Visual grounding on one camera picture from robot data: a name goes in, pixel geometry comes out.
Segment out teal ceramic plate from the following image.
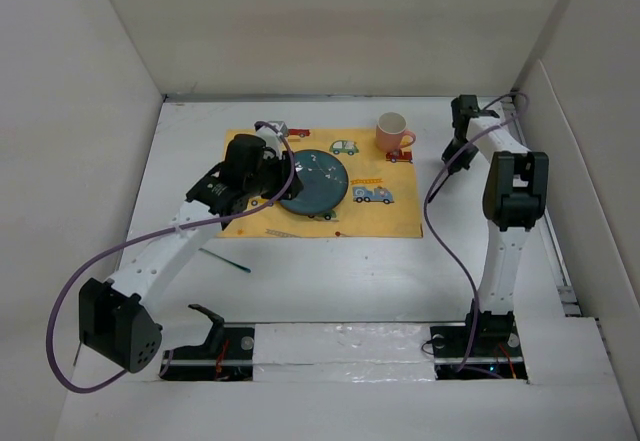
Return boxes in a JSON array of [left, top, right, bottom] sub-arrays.
[[279, 149, 349, 217]]

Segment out pink ceramic mug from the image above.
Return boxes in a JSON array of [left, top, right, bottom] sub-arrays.
[[375, 112, 416, 153]]

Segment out yellow car-print cloth placemat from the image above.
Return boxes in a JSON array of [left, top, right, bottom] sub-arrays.
[[219, 128, 423, 238]]

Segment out purple metallic spoon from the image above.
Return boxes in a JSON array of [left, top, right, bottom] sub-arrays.
[[427, 174, 450, 204]]

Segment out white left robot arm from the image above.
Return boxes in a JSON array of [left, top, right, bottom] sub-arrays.
[[79, 126, 302, 373]]

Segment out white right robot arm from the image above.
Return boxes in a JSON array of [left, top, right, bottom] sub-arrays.
[[442, 95, 549, 316]]

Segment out iridescent purple fork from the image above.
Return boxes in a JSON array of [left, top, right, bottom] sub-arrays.
[[199, 248, 252, 273]]

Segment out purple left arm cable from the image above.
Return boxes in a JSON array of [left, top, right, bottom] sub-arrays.
[[45, 120, 295, 393]]

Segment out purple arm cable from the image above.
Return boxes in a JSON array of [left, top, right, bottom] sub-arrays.
[[423, 91, 530, 373], [45, 120, 295, 393]]

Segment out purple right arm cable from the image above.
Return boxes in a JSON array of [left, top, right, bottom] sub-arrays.
[[423, 91, 530, 373]]

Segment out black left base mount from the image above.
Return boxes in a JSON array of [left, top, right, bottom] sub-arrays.
[[158, 304, 256, 382]]

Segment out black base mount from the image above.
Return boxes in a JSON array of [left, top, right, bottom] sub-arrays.
[[158, 304, 256, 382], [421, 312, 528, 381]]

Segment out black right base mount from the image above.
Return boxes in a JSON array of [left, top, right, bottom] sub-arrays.
[[421, 312, 528, 381]]

